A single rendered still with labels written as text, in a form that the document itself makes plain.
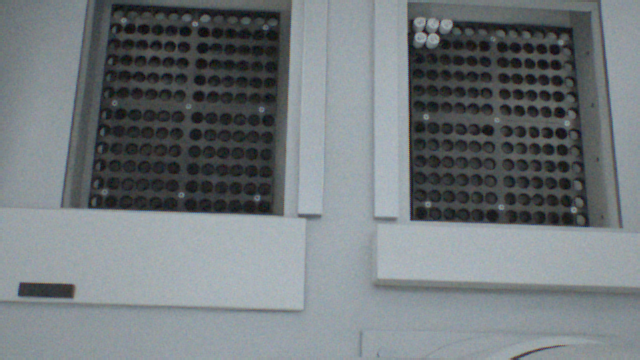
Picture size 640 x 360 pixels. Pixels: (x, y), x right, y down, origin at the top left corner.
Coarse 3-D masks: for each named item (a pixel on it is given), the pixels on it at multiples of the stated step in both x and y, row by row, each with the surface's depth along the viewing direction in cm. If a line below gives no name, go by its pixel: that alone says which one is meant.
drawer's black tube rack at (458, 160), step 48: (480, 48) 81; (528, 48) 82; (432, 96) 75; (480, 96) 76; (528, 96) 79; (576, 96) 77; (432, 144) 77; (480, 144) 74; (528, 144) 75; (576, 144) 75; (432, 192) 76; (480, 192) 73; (528, 192) 73; (576, 192) 73
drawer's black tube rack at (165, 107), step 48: (144, 48) 78; (192, 48) 75; (240, 48) 76; (144, 96) 74; (192, 96) 74; (240, 96) 78; (96, 144) 72; (144, 144) 72; (192, 144) 72; (240, 144) 73; (96, 192) 70; (144, 192) 71; (192, 192) 71; (240, 192) 71
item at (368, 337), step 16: (368, 336) 62; (384, 336) 63; (400, 336) 63; (416, 336) 63; (432, 336) 63; (448, 336) 63; (464, 336) 63; (480, 336) 62; (496, 336) 62; (512, 336) 63; (528, 336) 63; (544, 336) 63; (560, 336) 64; (576, 336) 64; (368, 352) 62; (384, 352) 61; (400, 352) 62; (416, 352) 62; (432, 352) 61; (448, 352) 61; (464, 352) 61; (480, 352) 54; (496, 352) 47; (512, 352) 46; (528, 352) 46; (544, 352) 42; (560, 352) 40; (576, 352) 38; (592, 352) 37; (608, 352) 36; (624, 352) 36
